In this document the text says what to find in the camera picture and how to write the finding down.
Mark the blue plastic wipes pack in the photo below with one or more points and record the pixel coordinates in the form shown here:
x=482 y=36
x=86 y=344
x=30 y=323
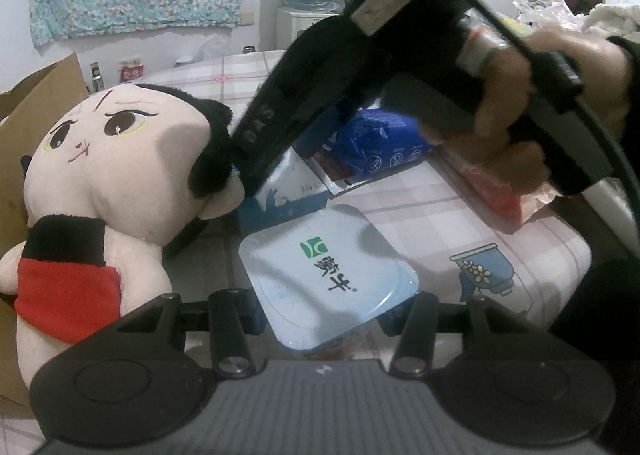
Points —
x=373 y=144

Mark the strawberry yogurt cup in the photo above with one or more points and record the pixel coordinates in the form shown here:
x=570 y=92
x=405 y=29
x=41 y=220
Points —
x=321 y=280

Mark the white plastic bag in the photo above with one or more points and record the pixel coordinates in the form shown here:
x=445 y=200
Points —
x=554 y=14

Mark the black haired doll plush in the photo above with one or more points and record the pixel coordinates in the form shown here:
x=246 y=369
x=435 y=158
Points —
x=112 y=184

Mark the red white small box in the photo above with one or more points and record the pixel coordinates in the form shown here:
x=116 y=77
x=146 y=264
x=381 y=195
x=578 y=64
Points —
x=130 y=70

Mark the checkered table cloth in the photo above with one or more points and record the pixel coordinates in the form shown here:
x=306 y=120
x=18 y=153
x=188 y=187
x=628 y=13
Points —
x=427 y=212

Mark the white water dispenser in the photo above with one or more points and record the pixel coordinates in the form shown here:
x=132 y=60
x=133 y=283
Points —
x=291 y=23

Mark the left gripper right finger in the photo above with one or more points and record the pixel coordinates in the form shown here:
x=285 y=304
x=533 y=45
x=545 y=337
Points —
x=415 y=323

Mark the blue white carton box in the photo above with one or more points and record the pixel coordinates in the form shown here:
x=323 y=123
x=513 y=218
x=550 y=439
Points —
x=302 y=181

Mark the person right hand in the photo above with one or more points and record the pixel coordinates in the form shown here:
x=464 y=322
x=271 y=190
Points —
x=555 y=107

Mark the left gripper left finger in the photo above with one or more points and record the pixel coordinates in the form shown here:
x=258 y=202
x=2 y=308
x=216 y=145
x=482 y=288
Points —
x=233 y=313

